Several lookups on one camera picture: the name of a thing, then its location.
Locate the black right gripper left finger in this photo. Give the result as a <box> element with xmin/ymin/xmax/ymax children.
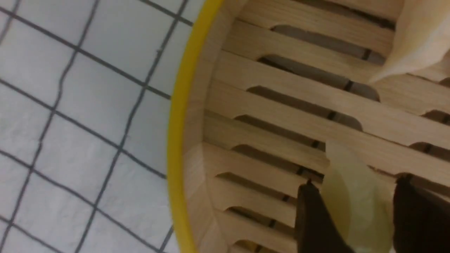
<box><xmin>295</xmin><ymin>179</ymin><xmax>353</xmax><ymax>253</ymax></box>

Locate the greenish dumpling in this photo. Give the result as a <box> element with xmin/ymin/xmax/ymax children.
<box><xmin>320</xmin><ymin>140</ymin><xmax>394</xmax><ymax>253</ymax></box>

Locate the white checkered tablecloth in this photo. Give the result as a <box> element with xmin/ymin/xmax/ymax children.
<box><xmin>1</xmin><ymin>0</ymin><xmax>204</xmax><ymax>253</ymax></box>

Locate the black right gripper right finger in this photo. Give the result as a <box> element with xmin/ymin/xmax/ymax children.
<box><xmin>393</xmin><ymin>174</ymin><xmax>450</xmax><ymax>253</ymax></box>

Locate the bamboo steamer tray yellow rim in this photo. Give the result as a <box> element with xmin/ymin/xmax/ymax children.
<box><xmin>167</xmin><ymin>0</ymin><xmax>449</xmax><ymax>253</ymax></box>

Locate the white dumpling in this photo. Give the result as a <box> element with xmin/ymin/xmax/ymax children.
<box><xmin>369</xmin><ymin>0</ymin><xmax>450</xmax><ymax>83</ymax></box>

